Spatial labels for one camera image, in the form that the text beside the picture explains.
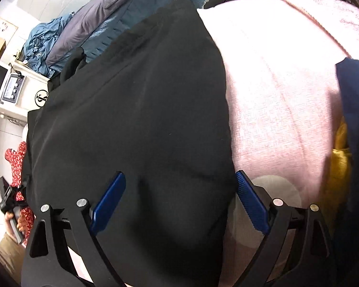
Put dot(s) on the navy blue cloth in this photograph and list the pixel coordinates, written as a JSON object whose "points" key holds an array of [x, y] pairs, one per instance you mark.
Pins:
{"points": [[356, 110]]}

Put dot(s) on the wooden framed picture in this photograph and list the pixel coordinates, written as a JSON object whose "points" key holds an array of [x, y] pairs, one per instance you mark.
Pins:
{"points": [[4, 28]]}

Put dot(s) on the pink blanket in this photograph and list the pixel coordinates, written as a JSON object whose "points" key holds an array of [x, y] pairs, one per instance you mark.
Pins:
{"points": [[272, 95]]}

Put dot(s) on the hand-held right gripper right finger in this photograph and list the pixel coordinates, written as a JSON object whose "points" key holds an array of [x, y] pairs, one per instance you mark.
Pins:
{"points": [[252, 203]]}

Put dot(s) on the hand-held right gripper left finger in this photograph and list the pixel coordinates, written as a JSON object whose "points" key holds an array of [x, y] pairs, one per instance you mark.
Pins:
{"points": [[109, 200]]}

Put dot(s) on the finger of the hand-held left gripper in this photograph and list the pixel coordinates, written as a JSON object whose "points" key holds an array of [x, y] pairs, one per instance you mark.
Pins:
{"points": [[21, 190]]}

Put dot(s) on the person's left hand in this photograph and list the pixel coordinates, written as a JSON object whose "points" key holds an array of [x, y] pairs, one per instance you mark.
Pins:
{"points": [[22, 224]]}

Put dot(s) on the grey audio device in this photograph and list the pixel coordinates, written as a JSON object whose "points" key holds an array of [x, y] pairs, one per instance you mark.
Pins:
{"points": [[13, 88]]}

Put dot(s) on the grey quilt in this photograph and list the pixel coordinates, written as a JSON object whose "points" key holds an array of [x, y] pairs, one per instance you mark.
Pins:
{"points": [[86, 30]]}

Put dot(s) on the white appliance with screen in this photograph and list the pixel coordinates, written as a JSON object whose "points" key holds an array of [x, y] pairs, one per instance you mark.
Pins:
{"points": [[28, 106]]}

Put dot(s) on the yellow cloth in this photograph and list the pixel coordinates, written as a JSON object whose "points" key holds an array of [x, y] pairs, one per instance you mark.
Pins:
{"points": [[339, 161]]}

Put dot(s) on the red patterned cloth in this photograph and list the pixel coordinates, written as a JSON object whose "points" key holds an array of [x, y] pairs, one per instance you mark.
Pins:
{"points": [[18, 161]]}

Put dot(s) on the round black white sticker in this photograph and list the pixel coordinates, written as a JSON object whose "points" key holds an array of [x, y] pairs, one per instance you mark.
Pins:
{"points": [[41, 98]]}

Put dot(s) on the black jacket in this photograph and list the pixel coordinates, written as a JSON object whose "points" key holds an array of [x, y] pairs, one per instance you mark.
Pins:
{"points": [[137, 125]]}

